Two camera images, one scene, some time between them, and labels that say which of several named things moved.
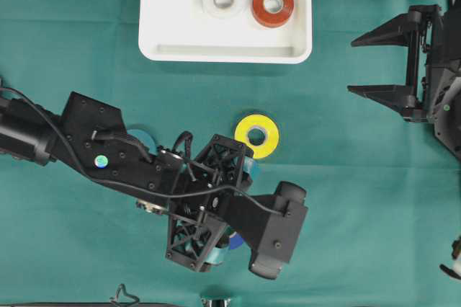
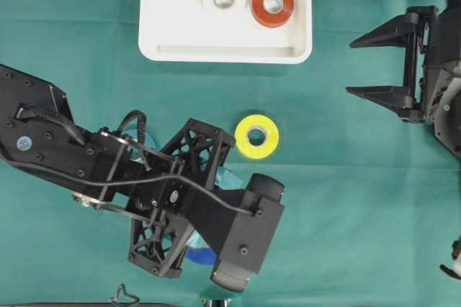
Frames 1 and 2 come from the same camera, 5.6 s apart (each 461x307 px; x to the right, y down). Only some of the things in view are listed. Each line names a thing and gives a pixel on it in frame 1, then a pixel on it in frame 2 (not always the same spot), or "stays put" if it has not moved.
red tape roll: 266,18 stays put
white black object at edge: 455,270 stays put
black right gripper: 433,39 stays put
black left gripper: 222,167 → 191,168
